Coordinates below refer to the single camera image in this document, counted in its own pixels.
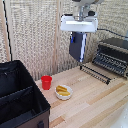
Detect black wire rack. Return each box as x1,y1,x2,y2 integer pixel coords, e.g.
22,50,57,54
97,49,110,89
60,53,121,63
79,63,113,85

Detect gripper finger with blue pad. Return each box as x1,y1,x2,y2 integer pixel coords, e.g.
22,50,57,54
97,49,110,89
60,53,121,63
70,32,75,45

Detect black fabric storage box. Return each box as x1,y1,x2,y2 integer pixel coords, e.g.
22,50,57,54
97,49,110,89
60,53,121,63
0,60,52,128

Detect red plastic cup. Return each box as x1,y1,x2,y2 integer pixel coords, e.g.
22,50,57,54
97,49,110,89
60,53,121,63
40,75,53,91

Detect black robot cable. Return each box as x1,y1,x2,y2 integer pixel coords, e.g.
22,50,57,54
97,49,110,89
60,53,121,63
96,27,128,36

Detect black toaster oven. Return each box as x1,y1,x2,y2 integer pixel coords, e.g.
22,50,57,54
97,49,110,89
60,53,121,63
92,37,128,80

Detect yellow food pieces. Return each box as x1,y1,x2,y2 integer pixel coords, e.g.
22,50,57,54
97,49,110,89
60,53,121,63
55,85,72,97

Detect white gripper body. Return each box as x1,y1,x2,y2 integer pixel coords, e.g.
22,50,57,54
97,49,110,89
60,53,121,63
60,14,100,34

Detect woven folding screen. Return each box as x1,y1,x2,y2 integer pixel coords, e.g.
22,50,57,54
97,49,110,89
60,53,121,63
0,0,128,82

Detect white round bowl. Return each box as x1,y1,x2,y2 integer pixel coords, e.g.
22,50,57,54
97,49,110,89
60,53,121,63
54,84,74,101

